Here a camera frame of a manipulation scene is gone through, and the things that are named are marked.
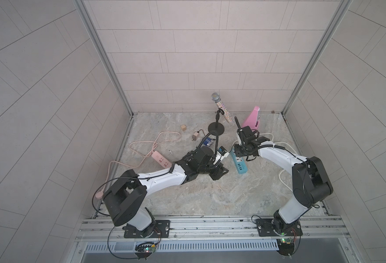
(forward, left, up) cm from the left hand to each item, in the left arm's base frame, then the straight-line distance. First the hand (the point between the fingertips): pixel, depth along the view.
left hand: (227, 168), depth 79 cm
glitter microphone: (+32, +5, +17) cm, 37 cm away
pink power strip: (+8, +35, -7) cm, 36 cm away
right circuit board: (-30, -24, -11) cm, 40 cm away
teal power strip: (+6, -9, -7) cm, 13 cm away
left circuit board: (-31, +35, -9) cm, 48 cm away
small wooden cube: (+33, +24, -9) cm, 42 cm away
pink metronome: (+33, -20, -1) cm, 38 cm away
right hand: (+14, -8, -6) cm, 17 cm away
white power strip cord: (+24, -32, -9) cm, 41 cm away
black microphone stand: (+34, +2, -8) cm, 35 cm away
